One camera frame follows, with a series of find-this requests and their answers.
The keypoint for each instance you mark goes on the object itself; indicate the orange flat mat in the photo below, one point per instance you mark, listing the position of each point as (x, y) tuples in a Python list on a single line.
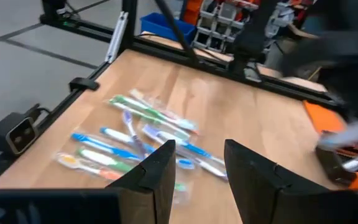
[(323, 116)]

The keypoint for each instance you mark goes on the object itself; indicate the black table-level camera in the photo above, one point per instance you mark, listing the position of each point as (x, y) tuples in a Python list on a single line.
[(14, 133)]

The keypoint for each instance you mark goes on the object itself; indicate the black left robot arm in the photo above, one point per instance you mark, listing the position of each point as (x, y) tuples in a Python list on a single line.
[(250, 37)]

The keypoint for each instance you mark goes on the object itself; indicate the black perforated basket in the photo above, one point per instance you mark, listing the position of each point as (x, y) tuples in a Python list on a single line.
[(331, 165)]

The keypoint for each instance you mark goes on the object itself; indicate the silver frame bracket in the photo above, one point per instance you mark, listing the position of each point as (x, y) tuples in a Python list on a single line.
[(116, 37)]

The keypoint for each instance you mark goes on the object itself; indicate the grey parts organizer rack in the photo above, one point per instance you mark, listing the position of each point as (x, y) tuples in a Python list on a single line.
[(219, 25)]

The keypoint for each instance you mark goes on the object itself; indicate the blue toothbrush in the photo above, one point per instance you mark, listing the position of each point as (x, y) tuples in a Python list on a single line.
[(117, 135), (197, 151), (104, 146), (350, 133)]

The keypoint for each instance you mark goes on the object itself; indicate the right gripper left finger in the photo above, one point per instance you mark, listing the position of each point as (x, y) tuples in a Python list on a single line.
[(154, 193)]

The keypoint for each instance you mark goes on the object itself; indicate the green toothbrush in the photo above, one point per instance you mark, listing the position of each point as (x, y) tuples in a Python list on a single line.
[(180, 187), (154, 121), (148, 110), (104, 159)]

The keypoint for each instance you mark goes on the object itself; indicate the blue plastic bin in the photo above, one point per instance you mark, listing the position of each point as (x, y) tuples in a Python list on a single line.
[(163, 26)]

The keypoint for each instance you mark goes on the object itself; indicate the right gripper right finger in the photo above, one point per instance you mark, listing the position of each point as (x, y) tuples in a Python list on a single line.
[(259, 193)]

